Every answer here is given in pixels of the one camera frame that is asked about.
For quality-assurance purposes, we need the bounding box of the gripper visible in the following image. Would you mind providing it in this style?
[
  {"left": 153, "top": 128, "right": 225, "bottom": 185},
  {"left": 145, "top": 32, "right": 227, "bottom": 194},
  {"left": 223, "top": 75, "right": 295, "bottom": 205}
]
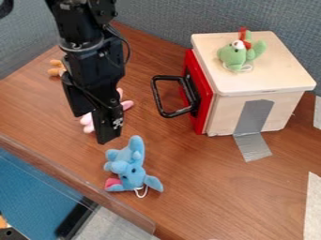
[{"left": 60, "top": 39, "right": 129, "bottom": 145}]

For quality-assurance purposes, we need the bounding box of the drawer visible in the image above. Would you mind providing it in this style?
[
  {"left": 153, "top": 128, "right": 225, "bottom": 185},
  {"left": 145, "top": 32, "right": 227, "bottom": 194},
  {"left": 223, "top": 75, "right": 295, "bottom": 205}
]
[{"left": 148, "top": 49, "right": 216, "bottom": 136}]

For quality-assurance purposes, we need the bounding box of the pink plush toy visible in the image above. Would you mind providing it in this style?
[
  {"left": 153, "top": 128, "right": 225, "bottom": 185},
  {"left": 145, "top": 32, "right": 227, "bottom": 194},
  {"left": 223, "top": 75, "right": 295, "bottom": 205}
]
[{"left": 79, "top": 87, "right": 136, "bottom": 135}]

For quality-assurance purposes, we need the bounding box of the tan plush toy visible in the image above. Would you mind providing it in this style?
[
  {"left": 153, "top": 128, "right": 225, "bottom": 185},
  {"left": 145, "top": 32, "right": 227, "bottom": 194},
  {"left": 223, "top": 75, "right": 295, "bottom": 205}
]
[{"left": 46, "top": 58, "right": 69, "bottom": 78}]

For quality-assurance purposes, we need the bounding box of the blue plush elephant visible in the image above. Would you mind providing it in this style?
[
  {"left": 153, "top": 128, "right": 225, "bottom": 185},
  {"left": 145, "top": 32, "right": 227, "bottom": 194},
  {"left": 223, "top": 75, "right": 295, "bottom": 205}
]
[{"left": 102, "top": 134, "right": 166, "bottom": 199}]

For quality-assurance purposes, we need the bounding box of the green plush frog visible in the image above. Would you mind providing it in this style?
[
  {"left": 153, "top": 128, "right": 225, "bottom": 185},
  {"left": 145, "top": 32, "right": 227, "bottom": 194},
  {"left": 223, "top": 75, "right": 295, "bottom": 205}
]
[{"left": 215, "top": 26, "right": 268, "bottom": 74}]

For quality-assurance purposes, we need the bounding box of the grey tape strip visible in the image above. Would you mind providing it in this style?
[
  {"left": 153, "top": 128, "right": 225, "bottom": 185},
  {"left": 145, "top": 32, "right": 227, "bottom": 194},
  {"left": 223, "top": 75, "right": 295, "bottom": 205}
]
[{"left": 232, "top": 98, "right": 276, "bottom": 163}]

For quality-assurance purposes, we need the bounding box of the cabinet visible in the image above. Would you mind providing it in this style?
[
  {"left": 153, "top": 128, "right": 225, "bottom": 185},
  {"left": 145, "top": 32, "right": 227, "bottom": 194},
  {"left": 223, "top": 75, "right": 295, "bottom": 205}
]
[{"left": 191, "top": 30, "right": 317, "bottom": 138}]

